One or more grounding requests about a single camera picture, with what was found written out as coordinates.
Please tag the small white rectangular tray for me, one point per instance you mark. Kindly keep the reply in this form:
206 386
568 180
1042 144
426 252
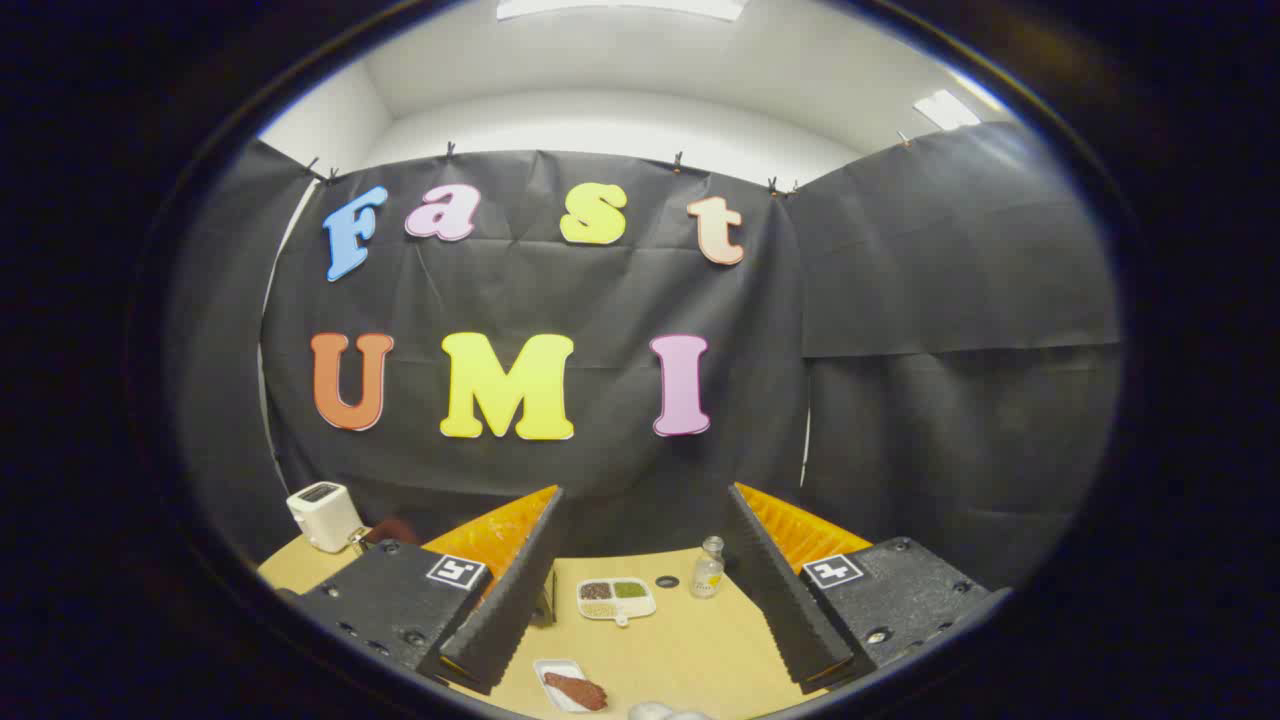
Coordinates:
552 667

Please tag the white pop-up toaster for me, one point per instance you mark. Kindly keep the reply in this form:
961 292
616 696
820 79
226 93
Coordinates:
322 515

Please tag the red-brown meat slice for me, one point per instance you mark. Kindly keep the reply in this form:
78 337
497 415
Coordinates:
578 691

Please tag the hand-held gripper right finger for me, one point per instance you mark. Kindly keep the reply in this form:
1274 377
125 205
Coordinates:
785 600

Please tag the ceiling light panel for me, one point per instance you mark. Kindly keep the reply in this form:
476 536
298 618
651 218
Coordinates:
945 108

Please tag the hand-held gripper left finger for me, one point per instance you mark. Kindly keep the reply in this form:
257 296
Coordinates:
515 600

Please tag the black toaster oven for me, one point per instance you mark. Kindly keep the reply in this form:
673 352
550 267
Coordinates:
392 532

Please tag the white rounded object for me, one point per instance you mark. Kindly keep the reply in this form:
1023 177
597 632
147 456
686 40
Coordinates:
655 712

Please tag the white divided spice dish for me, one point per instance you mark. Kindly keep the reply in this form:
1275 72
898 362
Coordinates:
615 602

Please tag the small clear glass bottle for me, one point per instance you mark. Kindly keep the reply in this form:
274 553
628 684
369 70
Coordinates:
707 575

